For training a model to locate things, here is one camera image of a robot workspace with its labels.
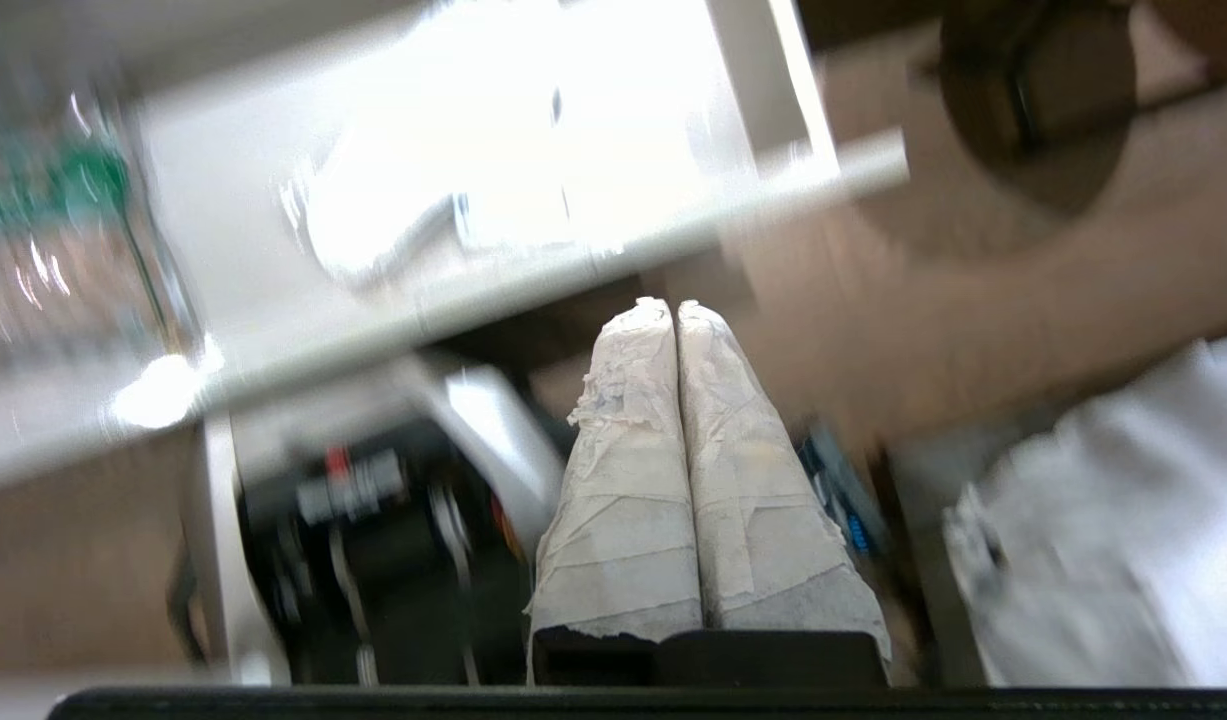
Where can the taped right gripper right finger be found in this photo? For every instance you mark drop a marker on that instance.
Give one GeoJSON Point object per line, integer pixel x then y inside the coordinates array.
{"type": "Point", "coordinates": [763, 520]}

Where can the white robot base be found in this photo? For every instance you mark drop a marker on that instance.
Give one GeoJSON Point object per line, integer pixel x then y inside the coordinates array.
{"type": "Point", "coordinates": [373, 560]}

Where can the dark round base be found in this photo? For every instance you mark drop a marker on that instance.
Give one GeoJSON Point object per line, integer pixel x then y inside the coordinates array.
{"type": "Point", "coordinates": [973, 100]}

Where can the white fabric bundle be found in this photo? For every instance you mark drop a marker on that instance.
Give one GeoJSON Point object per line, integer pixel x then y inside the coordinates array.
{"type": "Point", "coordinates": [1123, 520]}

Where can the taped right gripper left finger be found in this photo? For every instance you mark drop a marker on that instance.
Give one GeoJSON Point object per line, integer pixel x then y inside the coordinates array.
{"type": "Point", "coordinates": [623, 500]}

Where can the beige cabinet drawer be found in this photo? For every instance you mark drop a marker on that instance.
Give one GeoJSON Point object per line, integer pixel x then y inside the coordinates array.
{"type": "Point", "coordinates": [233, 200]}

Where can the drink powder bag green label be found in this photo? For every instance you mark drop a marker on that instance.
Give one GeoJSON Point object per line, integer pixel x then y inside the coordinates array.
{"type": "Point", "coordinates": [43, 250]}

